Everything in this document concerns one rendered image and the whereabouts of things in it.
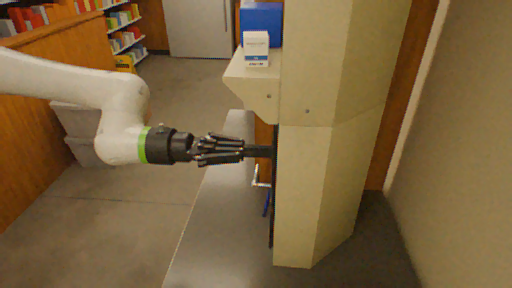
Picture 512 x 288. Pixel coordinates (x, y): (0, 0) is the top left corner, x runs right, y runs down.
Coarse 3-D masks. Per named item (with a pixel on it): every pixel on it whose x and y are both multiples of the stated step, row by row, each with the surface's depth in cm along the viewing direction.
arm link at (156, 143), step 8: (152, 128) 73; (160, 128) 72; (168, 128) 73; (152, 136) 71; (160, 136) 71; (168, 136) 71; (152, 144) 71; (160, 144) 71; (168, 144) 71; (152, 152) 71; (160, 152) 71; (168, 152) 71; (152, 160) 72; (160, 160) 72; (168, 160) 72
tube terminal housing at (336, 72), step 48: (288, 0) 51; (336, 0) 50; (384, 0) 55; (288, 48) 55; (336, 48) 54; (384, 48) 62; (288, 96) 60; (336, 96) 59; (384, 96) 72; (288, 144) 66; (336, 144) 67; (288, 192) 74; (336, 192) 78; (288, 240) 83; (336, 240) 92
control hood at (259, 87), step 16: (240, 48) 75; (272, 48) 75; (240, 64) 65; (272, 64) 65; (224, 80) 59; (240, 80) 59; (256, 80) 59; (272, 80) 59; (240, 96) 61; (256, 96) 61; (272, 96) 60; (256, 112) 63; (272, 112) 62
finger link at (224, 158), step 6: (204, 156) 69; (210, 156) 69; (216, 156) 70; (222, 156) 70; (228, 156) 70; (234, 156) 70; (210, 162) 70; (216, 162) 70; (222, 162) 71; (228, 162) 71; (234, 162) 71
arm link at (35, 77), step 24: (0, 48) 67; (0, 72) 66; (24, 72) 67; (48, 72) 69; (72, 72) 71; (96, 72) 73; (120, 72) 77; (24, 96) 71; (48, 96) 71; (72, 96) 72; (96, 96) 73; (120, 96) 73; (144, 96) 77
